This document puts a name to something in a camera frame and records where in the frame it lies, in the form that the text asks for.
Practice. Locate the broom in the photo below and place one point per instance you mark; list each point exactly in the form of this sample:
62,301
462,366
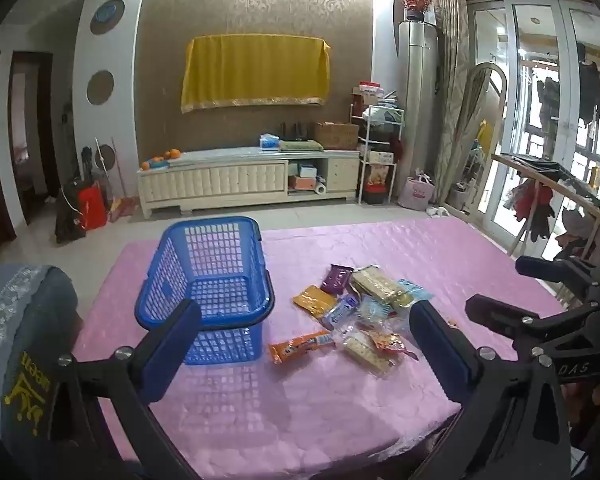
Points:
117,207

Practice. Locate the glass sliding doors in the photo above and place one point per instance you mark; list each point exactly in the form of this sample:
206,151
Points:
520,60

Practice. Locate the purple snack packet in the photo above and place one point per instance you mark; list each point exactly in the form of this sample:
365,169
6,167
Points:
337,279

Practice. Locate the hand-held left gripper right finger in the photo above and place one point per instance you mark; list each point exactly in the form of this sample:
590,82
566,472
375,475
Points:
442,352

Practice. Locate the cream tv cabinet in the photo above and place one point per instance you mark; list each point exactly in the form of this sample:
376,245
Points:
215,180

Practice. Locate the patterned curtain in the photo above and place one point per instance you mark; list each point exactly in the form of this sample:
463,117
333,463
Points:
450,85

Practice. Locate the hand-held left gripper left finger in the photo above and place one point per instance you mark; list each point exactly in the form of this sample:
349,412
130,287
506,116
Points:
172,342

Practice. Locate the white paper roll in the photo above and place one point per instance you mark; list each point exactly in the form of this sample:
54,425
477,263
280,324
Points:
320,188

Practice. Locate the orange long snack packet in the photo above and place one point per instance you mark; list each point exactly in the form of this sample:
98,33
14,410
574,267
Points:
295,347

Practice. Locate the blue white small packet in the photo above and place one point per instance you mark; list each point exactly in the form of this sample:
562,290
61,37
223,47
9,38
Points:
342,310

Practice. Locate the clear cracker packet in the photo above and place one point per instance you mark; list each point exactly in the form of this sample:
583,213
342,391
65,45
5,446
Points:
365,352

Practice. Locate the blue plastic mesh basket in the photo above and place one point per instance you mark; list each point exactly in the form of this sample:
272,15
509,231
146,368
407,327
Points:
207,221

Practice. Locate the yellow snack pouch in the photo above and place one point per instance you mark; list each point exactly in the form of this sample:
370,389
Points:
314,300

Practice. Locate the silver standing air conditioner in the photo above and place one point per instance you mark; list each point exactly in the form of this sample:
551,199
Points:
419,110

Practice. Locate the cardboard box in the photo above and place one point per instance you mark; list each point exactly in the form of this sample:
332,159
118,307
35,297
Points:
336,135

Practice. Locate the red orange snack packet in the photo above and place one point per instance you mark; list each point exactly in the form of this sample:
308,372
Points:
390,342

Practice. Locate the pink bag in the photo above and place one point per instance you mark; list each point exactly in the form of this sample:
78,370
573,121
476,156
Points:
416,192

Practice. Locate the arched standing mirror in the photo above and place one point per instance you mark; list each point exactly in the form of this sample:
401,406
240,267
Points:
472,110

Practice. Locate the printed gift box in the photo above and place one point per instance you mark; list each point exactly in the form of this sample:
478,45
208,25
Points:
380,174

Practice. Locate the light blue box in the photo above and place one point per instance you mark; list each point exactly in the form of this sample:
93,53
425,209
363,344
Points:
307,170

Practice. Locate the yellow hanging cloth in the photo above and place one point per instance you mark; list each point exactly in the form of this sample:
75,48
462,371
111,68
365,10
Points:
486,135

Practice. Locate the white shelf rack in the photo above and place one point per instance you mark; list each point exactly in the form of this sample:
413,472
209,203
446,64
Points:
380,155

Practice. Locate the red bag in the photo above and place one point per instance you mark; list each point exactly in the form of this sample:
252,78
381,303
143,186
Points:
92,207

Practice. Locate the green folded cloth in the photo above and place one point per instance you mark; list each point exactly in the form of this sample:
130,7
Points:
300,145

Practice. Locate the wooden clothes rack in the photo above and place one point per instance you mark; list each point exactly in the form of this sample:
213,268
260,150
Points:
540,172

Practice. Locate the clear blue striped packet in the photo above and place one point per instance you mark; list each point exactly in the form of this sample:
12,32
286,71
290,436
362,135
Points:
372,312

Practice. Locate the black bag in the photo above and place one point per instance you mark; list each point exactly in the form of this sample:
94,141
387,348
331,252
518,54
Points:
70,215

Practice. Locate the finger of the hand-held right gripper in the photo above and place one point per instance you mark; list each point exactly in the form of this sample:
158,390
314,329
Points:
545,267
497,312

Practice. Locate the round wall disc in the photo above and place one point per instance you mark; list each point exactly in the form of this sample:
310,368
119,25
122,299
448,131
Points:
107,16
100,87

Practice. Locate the pink quilted table cover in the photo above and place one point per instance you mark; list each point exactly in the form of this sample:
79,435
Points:
305,410

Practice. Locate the white slippers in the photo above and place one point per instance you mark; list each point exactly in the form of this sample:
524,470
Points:
436,211

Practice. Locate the beige cracker packet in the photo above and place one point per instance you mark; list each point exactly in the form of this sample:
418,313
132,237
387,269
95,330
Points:
375,282

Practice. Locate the orange box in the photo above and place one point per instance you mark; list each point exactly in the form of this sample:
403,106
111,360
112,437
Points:
300,183

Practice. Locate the blue tissue box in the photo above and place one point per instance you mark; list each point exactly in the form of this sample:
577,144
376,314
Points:
269,141

